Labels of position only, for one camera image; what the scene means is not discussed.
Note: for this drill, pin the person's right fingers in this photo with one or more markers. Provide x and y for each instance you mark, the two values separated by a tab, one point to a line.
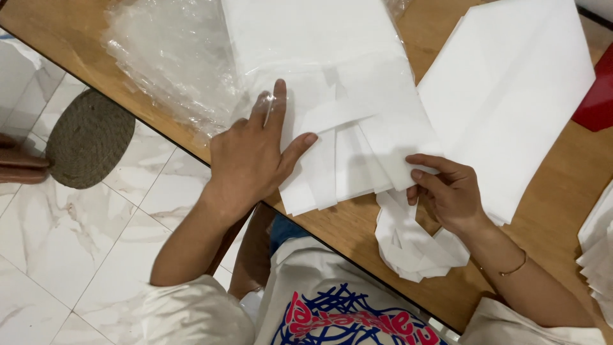
424	177

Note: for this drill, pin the flat stack of white fabric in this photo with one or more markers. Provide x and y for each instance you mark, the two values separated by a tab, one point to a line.
507	81

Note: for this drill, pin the blue shorts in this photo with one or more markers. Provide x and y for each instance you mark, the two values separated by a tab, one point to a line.
287	232

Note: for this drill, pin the stack of white bags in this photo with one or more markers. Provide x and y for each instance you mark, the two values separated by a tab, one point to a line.
325	62

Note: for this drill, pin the round woven floor mat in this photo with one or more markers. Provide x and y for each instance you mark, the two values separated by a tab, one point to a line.
88	139

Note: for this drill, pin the person's left hand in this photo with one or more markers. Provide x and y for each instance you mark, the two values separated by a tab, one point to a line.
244	163

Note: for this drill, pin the person's right hand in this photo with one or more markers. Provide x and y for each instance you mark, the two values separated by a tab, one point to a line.
452	196

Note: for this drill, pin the red plastic object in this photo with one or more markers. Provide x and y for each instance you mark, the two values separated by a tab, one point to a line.
596	103

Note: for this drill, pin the white printed t-shirt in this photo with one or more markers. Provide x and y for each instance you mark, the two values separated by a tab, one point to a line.
306	292

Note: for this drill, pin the pile of clear plastic bags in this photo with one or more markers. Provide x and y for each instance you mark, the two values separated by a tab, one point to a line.
177	57

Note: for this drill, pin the heap of white folded fabric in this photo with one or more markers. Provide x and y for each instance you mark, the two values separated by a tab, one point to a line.
598	258

